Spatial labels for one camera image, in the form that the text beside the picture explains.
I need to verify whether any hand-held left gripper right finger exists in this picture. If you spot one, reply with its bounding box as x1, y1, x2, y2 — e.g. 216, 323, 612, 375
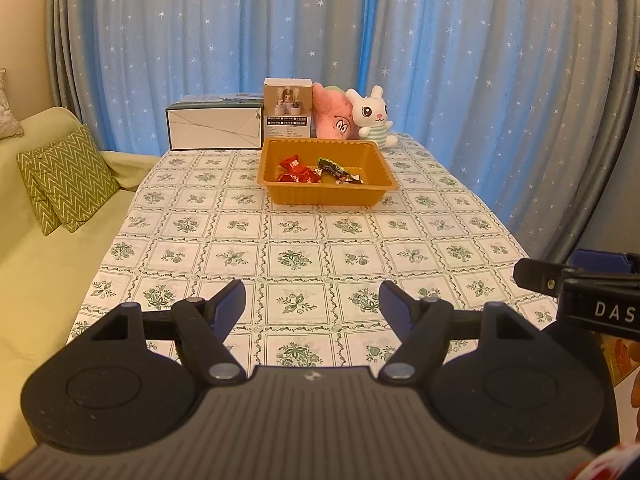
377, 280, 547, 386

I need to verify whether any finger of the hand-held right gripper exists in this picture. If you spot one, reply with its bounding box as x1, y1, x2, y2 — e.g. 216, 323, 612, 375
513, 258, 572, 295
570, 249, 640, 274

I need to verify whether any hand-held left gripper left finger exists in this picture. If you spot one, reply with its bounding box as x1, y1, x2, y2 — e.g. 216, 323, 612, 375
82, 279, 248, 386

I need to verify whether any orange plastic tray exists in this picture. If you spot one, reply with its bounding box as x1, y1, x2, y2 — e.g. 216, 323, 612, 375
257, 138, 400, 207

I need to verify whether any person's printed clothing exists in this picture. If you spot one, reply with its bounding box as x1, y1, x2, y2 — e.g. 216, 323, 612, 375
570, 334, 640, 480

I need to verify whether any flat white cardboard box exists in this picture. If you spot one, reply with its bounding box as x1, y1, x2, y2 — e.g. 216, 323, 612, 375
166, 92, 265, 151

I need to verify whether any white rabbit plush toy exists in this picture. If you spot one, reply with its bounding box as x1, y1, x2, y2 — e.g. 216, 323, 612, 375
345, 86, 401, 149

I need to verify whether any pink star plush toy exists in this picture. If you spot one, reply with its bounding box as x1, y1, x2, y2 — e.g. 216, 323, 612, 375
312, 85, 359, 140

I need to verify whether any light green sofa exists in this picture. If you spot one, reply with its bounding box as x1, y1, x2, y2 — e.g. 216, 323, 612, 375
0, 106, 162, 463

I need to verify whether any green chevron cushion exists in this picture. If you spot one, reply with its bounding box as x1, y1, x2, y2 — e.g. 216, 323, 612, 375
30, 125, 121, 234
16, 142, 64, 237

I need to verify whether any small beige product box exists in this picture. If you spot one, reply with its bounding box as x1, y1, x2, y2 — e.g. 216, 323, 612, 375
263, 78, 315, 139

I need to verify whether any blue star-print curtain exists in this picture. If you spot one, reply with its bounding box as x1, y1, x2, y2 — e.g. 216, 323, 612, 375
45, 0, 640, 266

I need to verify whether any beige lace pillow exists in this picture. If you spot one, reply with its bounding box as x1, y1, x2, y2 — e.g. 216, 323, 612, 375
0, 69, 25, 140

